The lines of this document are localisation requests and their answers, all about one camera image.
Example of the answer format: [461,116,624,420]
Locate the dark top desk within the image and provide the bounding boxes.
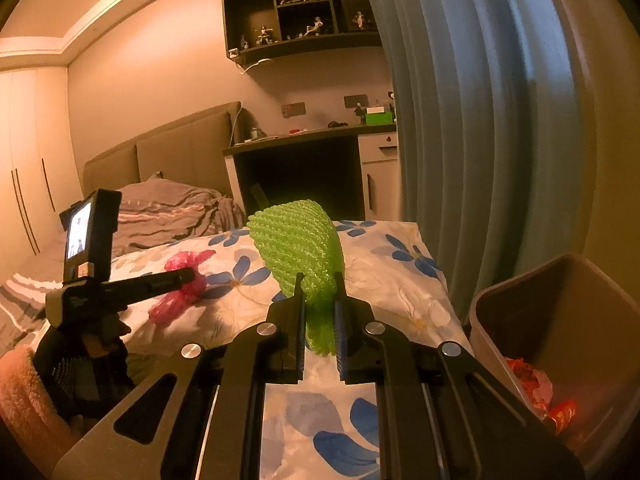
[222,125,401,221]

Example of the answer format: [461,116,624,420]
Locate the brown padded headboard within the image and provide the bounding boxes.
[81,101,243,198]

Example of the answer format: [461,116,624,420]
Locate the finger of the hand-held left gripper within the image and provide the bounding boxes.
[116,266,197,307]

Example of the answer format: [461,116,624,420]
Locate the person's left hand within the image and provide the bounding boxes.
[82,321,132,361]

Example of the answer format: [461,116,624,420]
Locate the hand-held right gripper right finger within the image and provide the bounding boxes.
[332,271,586,480]

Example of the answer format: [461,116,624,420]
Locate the beige curtain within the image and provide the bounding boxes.
[565,0,640,281]

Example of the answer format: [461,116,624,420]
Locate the white wardrobe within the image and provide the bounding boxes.
[0,67,83,281]

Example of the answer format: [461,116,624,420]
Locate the white drawer cabinet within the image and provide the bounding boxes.
[357,132,401,221]

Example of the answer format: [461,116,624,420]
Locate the white cable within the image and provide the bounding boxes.
[231,56,274,146]

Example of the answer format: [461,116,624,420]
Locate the blue floral bed sheet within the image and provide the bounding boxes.
[110,219,473,480]

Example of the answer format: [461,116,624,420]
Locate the dark wall shelf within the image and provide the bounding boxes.
[221,0,383,66]

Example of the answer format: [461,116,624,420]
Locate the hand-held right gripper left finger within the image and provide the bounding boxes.
[52,272,308,480]

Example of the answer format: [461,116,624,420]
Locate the group of small figurines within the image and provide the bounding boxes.
[227,0,378,56]

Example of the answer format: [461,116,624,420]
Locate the red white plastic bag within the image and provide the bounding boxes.
[504,356,555,408]

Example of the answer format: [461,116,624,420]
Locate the pink plastic bag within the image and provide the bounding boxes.
[149,249,216,328]

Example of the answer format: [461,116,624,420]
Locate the grey striped blanket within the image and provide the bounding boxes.
[0,180,248,356]

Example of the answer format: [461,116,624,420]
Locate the green foam net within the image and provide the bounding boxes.
[247,199,346,358]

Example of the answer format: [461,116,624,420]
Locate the brown trash bin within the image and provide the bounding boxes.
[467,252,640,478]

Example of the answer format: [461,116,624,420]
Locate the blue curtain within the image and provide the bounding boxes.
[357,0,591,311]

